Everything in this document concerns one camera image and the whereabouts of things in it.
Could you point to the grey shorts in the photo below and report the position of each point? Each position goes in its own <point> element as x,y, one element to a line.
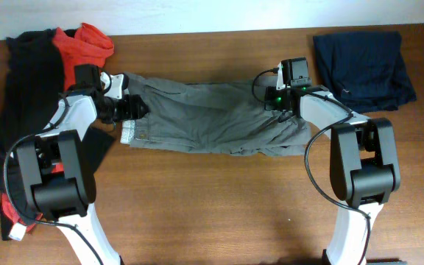
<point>222,118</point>

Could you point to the folded navy garment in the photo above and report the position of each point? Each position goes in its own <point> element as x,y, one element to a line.
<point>364,70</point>

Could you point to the red t-shirt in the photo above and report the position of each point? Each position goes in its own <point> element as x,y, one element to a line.
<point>83,51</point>

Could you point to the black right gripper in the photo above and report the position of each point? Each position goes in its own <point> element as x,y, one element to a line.
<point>271,101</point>

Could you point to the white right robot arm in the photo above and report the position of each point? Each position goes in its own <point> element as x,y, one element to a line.
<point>364,169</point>

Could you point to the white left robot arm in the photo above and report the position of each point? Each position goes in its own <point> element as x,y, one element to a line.
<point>57,177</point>

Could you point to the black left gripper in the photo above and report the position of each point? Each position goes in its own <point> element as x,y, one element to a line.
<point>132,109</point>

